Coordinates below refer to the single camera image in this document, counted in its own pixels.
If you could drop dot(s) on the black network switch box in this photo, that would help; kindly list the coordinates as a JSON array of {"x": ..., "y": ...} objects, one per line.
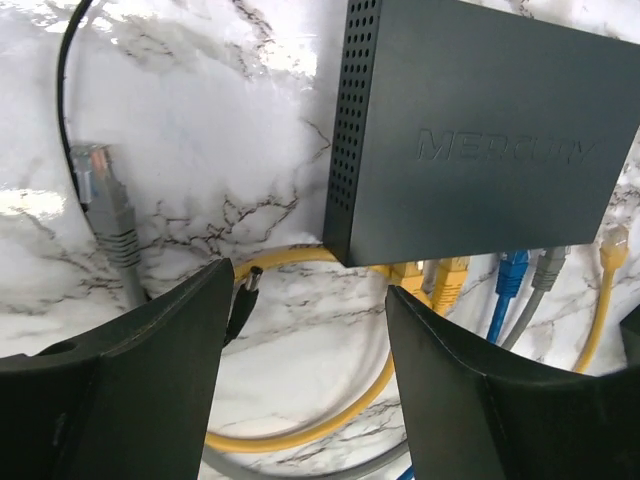
[{"x": 463, "y": 130}]

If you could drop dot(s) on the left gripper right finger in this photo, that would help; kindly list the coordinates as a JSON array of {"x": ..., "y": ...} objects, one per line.
[{"x": 473, "y": 410}]

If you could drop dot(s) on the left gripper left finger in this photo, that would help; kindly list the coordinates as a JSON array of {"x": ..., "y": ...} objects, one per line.
[{"x": 130, "y": 399}]

